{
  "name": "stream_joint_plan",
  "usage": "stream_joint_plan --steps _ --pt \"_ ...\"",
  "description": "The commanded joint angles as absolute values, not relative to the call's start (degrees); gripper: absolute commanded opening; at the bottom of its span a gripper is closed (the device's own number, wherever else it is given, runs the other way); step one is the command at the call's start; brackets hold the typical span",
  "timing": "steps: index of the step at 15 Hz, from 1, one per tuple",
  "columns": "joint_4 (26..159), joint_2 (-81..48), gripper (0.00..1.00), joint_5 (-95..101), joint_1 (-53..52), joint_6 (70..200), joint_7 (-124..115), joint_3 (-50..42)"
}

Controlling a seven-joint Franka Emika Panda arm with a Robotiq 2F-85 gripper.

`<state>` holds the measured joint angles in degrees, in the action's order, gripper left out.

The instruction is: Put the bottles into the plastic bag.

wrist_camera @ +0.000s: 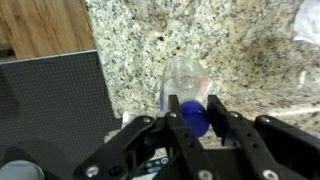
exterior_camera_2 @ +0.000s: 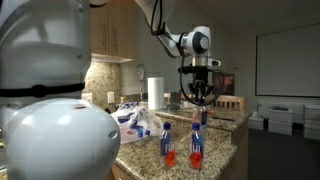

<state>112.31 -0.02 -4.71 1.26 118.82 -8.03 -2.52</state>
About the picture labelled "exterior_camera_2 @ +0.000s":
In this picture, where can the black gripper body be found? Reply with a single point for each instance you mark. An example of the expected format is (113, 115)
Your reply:
(200, 79)

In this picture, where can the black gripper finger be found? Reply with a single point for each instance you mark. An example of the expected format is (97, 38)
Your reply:
(207, 92)
(195, 92)

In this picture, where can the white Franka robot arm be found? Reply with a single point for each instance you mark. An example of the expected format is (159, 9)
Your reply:
(60, 140)

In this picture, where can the translucent white plastic bag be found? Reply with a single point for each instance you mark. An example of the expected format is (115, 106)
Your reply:
(146, 118)

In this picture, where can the white bowl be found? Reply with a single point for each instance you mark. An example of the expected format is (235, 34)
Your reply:
(187, 104)

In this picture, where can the dark grey container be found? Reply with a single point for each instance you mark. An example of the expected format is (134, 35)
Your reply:
(175, 97)

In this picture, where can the orange marker pen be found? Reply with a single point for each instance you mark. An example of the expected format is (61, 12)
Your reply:
(210, 113)

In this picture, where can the dark red framed picture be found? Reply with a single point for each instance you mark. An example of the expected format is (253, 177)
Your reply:
(228, 83)

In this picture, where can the wide wooden chair back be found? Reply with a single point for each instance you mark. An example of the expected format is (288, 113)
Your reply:
(230, 100)

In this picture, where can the dark round dish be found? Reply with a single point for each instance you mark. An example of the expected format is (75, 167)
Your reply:
(172, 107)

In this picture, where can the black flat strip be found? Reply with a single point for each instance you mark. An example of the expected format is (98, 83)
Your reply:
(223, 118)

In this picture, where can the white paper towel roll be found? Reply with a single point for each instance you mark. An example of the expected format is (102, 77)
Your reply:
(156, 93)

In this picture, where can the white storage box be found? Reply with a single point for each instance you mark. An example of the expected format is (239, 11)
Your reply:
(312, 121)
(256, 121)
(280, 129)

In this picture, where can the white printer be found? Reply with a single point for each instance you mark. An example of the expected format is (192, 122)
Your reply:
(280, 113)

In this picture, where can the white projection screen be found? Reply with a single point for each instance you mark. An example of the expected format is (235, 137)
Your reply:
(290, 60)

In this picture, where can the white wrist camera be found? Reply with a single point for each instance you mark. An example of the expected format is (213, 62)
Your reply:
(214, 62)

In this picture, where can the white wall phone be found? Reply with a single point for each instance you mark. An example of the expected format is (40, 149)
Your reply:
(141, 71)

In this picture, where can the white wall outlet plate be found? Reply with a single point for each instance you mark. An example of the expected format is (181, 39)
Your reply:
(111, 97)
(87, 97)

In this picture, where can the wooden wall cabinets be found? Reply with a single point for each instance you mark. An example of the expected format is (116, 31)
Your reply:
(113, 30)

